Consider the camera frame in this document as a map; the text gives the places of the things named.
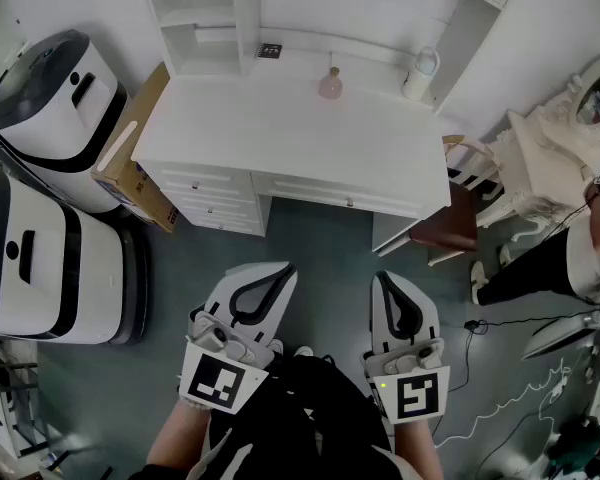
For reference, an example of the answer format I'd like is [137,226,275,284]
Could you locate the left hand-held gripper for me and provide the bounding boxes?
[178,261,300,415]

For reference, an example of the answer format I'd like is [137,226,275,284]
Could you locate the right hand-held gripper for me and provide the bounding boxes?
[359,269,452,426]

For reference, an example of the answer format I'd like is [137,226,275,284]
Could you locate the pink glass bottle with cork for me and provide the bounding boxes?
[317,66,343,101]

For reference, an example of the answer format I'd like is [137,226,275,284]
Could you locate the person's left forearm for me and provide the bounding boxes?
[144,398,212,469]

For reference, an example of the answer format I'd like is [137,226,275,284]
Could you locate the person's right forearm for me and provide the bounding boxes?
[390,414,445,480]

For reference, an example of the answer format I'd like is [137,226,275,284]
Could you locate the white desk with hutch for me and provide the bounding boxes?
[131,0,526,257]

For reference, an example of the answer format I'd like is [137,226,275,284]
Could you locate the small white drawer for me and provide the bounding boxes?
[172,191,256,218]
[184,213,264,235]
[157,165,254,195]

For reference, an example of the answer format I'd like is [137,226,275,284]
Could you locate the wooden chair cream back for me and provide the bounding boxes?
[408,134,505,268]

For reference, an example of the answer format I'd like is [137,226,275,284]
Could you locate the person's black clothing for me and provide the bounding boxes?
[142,353,399,480]

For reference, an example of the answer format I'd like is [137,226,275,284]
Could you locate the wide white drawer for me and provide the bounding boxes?
[252,172,426,218]

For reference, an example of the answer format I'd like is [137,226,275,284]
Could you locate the white grey appliance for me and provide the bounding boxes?
[521,312,600,362]

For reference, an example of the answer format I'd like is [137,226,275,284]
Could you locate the white black robot unit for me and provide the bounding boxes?
[0,166,150,347]
[0,29,130,215]

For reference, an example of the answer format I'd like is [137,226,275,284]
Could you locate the brown cardboard box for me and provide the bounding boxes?
[90,61,181,234]

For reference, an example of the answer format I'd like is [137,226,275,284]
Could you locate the pile of dark clutter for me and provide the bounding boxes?
[542,407,600,480]

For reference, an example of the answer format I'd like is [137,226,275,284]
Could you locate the ornate cream vanity table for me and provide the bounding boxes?
[477,50,600,243]

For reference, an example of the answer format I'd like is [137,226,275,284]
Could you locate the white penguin print bottle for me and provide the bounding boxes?
[400,46,441,102]

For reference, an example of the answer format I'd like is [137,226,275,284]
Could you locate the black cable with adapter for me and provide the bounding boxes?
[447,307,600,394]

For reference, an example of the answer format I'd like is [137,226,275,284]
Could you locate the white bead bracelet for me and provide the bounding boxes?
[177,396,211,413]

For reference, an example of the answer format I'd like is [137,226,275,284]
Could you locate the white coiled cable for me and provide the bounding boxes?
[432,357,574,452]

